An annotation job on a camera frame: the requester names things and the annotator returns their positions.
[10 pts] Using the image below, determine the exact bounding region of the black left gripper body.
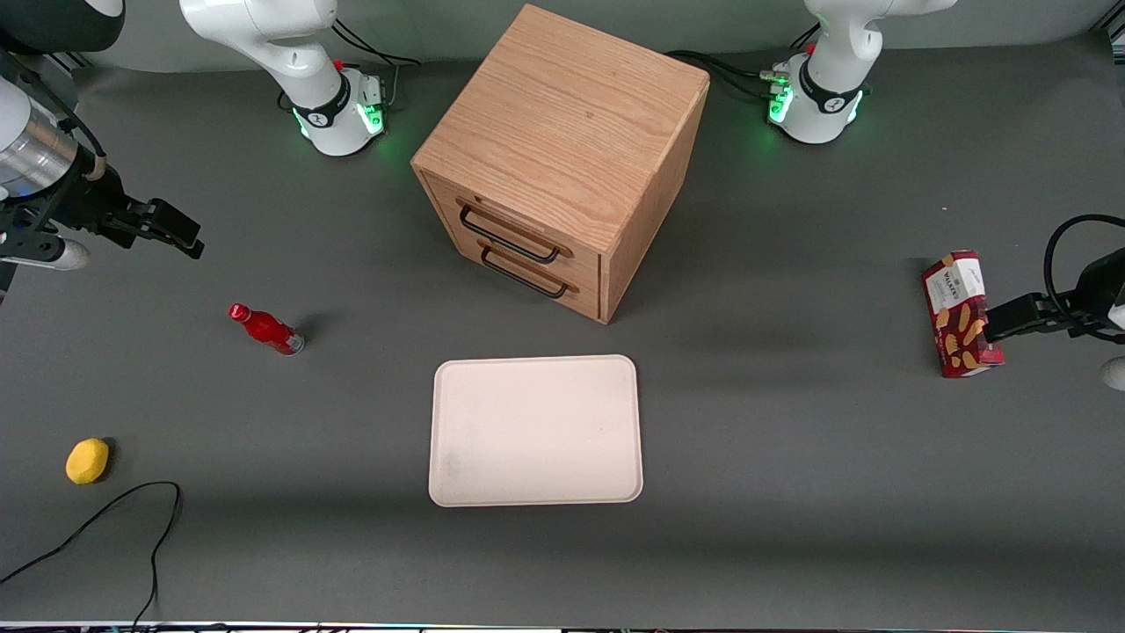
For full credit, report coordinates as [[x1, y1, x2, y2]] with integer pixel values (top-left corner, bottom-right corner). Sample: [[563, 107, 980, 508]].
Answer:
[[1046, 249, 1125, 338]]

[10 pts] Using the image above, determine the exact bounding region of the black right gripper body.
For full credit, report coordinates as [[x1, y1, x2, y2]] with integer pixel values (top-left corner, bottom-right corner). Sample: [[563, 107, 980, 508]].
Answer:
[[0, 165, 152, 265]]

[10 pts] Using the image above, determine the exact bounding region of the red cookie box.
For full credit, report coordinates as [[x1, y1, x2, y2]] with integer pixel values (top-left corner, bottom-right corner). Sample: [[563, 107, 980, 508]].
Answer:
[[921, 251, 1005, 379]]

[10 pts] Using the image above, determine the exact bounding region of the red bottle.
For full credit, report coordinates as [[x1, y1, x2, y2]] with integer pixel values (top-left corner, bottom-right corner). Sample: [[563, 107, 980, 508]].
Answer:
[[229, 303, 306, 356]]

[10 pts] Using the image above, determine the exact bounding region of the yellow lemon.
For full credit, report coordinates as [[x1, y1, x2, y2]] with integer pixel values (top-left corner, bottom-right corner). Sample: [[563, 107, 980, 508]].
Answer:
[[66, 438, 111, 485]]

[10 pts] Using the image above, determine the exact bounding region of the oak wooden cabinet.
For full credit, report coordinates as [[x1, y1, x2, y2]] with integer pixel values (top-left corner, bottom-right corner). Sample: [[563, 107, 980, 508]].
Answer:
[[410, 4, 711, 325]]

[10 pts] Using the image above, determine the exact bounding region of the cream rectangular tray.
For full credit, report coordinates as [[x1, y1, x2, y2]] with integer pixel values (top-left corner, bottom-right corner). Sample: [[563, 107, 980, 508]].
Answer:
[[428, 354, 644, 508]]

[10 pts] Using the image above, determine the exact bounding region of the black cable loop left gripper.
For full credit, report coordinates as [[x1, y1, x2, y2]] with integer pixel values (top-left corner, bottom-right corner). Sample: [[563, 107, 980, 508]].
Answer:
[[1043, 214, 1125, 344]]

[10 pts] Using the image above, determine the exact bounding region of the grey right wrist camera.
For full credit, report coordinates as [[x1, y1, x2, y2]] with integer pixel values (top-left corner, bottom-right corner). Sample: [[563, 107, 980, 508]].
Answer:
[[0, 234, 91, 272]]

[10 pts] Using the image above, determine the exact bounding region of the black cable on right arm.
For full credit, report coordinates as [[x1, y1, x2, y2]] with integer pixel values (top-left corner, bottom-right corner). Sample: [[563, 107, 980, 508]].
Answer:
[[0, 48, 108, 181]]

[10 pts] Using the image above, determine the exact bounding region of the black cables right arm base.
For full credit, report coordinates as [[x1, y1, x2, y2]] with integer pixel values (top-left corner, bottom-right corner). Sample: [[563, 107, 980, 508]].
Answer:
[[332, 18, 424, 112]]

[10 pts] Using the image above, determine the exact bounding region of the black cables arm base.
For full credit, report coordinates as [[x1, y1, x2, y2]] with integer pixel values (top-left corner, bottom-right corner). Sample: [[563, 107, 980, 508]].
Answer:
[[665, 23, 823, 103], [332, 18, 424, 112]]

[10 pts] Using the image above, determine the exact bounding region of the thin black cable on table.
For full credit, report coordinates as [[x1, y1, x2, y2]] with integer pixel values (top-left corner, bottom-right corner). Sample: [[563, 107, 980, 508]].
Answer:
[[0, 481, 183, 627]]

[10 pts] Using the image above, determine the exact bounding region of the black cables left arm base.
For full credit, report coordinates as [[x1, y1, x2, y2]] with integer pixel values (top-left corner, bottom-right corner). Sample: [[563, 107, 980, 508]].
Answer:
[[665, 23, 823, 103]]

